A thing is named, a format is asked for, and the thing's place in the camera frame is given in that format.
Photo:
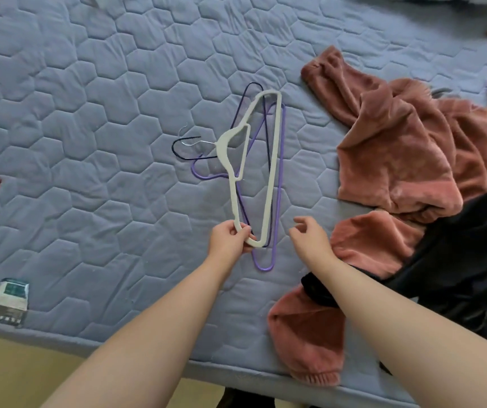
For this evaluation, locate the person's right hand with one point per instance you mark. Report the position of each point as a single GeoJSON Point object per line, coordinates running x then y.
{"type": "Point", "coordinates": [315, 244]}

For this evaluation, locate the person's left hand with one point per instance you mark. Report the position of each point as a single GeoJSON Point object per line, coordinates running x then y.
{"type": "Point", "coordinates": [224, 244]}

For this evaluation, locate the person's right thumb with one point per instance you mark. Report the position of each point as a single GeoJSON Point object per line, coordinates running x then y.
{"type": "Point", "coordinates": [295, 234]}

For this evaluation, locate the person's left thumb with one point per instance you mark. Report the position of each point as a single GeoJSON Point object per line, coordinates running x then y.
{"type": "Point", "coordinates": [242, 229]}

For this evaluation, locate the white velvet clothes hanger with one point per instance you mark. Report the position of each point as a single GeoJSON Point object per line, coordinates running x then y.
{"type": "Point", "coordinates": [271, 165]}

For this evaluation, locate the person's left forearm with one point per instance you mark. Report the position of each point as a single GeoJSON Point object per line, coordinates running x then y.
{"type": "Point", "coordinates": [154, 331]}

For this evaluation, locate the person's right forearm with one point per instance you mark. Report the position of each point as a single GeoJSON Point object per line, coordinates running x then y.
{"type": "Point", "coordinates": [400, 335]}

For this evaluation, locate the purple clothes hanger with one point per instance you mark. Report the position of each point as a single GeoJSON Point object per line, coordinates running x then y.
{"type": "Point", "coordinates": [278, 216]}

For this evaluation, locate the dark navy clothes hanger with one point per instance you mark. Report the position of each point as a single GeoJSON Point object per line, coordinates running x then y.
{"type": "Point", "coordinates": [179, 155]}

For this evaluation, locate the pink fleece garment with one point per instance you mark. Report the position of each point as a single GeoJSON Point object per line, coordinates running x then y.
{"type": "Point", "coordinates": [396, 165]}

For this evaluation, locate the black object by bed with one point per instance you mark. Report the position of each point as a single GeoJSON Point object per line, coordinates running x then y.
{"type": "Point", "coordinates": [243, 399]}

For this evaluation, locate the blue quilted mattress cover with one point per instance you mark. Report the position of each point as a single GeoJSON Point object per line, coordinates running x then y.
{"type": "Point", "coordinates": [99, 123]}

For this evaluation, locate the black garment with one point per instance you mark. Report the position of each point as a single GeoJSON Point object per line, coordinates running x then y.
{"type": "Point", "coordinates": [473, 259]}

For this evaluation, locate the grey metal hook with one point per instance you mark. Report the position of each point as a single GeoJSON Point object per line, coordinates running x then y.
{"type": "Point", "coordinates": [444, 92]}

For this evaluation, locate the small printed packet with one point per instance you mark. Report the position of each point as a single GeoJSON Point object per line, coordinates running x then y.
{"type": "Point", "coordinates": [10, 302]}

